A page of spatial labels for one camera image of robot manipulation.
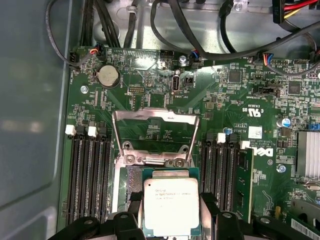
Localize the black cable bundle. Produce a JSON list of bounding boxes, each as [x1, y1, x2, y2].
[[79, 0, 121, 50]]

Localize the silver finned chipset heatsink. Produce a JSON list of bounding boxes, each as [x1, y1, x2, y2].
[[296, 131, 320, 180]]

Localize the black PC case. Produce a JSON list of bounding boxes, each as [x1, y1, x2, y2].
[[0, 0, 320, 240]]

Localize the silver CPU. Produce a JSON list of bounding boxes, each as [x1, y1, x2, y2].
[[141, 167, 202, 237]]

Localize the black power connector coloured wires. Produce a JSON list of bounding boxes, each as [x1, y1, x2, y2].
[[272, 0, 320, 32]]

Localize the black RAM slot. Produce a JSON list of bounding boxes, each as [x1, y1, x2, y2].
[[65, 124, 80, 225], [97, 127, 112, 223], [86, 126, 101, 223], [201, 132, 213, 201], [212, 132, 227, 213], [223, 133, 238, 213], [76, 124, 91, 225]]

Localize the metal socket cover frame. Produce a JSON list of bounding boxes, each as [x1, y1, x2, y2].
[[111, 107, 201, 166]]

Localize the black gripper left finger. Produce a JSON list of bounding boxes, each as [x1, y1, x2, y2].
[[49, 191, 147, 240]]

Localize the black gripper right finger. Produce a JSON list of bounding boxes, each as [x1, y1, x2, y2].
[[199, 191, 315, 240]]

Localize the green RAM stick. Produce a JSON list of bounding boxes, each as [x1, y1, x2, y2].
[[234, 147, 255, 224]]

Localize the round silver coin battery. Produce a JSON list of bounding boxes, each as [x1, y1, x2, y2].
[[96, 64, 120, 88]]

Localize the green Dell motherboard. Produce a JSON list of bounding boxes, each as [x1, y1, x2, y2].
[[56, 44, 320, 240]]

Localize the thin grey wire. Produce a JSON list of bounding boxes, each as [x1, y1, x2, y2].
[[44, 0, 83, 73]]

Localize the silver internal USB port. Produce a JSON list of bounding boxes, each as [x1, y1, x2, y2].
[[171, 74, 181, 95]]

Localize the long thick black cable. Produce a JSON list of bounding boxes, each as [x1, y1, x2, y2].
[[149, 0, 320, 62]]

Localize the white board sticker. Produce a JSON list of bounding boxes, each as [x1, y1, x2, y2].
[[247, 126, 263, 140]]

